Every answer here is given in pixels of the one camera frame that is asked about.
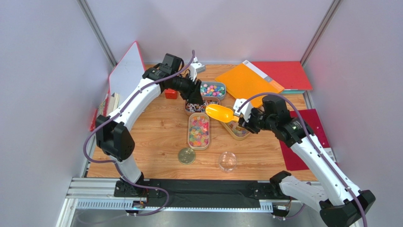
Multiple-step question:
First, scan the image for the dark red folder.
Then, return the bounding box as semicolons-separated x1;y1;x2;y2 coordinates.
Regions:
280;109;337;171

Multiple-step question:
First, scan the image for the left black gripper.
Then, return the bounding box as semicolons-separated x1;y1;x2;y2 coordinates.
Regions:
170;73;204;105

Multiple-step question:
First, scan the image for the clear glass jar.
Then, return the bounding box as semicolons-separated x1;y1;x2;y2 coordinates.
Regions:
218;152;237;173

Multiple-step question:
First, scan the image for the beige tray of popsicle candies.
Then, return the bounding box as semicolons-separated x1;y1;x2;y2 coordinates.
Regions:
221;121;251;140

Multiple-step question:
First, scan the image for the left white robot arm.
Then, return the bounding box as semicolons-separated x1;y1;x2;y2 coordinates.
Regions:
95;53;206;183

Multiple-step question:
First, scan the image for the yellow plastic scoop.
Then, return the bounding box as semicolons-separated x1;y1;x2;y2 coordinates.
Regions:
205;104;239;123

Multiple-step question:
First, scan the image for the aluminium rail frame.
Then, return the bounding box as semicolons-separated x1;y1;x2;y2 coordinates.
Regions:
56;176;359;227

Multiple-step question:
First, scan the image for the grey tray of round candies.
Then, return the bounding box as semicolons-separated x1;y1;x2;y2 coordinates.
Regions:
200;81;227;100

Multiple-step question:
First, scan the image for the gold round lid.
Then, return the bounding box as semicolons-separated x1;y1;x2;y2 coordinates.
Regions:
178;148;196;165

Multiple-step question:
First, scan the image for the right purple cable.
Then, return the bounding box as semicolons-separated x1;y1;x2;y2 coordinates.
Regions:
236;92;369;227

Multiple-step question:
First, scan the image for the orange folder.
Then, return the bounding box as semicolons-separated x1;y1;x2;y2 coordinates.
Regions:
215;60;284;99

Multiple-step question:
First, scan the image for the stack of books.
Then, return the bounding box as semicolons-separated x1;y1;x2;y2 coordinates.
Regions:
89;93;120;131

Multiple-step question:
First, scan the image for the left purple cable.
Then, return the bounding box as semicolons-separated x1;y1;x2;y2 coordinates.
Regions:
83;50;196;217

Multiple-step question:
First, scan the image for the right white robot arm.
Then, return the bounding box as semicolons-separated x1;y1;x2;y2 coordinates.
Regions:
233;93;376;227

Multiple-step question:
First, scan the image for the white board with red frame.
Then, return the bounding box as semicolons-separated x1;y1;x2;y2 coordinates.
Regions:
109;41;146;104

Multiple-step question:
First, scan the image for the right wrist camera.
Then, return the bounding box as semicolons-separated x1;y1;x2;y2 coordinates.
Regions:
233;99;253;122

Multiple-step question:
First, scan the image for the purple cable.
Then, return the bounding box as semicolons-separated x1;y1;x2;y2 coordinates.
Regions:
83;50;196;217
236;92;369;227

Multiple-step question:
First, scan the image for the red folder at back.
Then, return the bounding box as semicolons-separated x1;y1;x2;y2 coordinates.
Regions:
252;61;313;94

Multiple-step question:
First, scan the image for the beige tray of star candies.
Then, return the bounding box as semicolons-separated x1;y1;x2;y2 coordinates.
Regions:
187;113;210;150

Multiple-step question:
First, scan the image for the red cube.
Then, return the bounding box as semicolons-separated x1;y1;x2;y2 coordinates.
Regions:
164;89;178;99

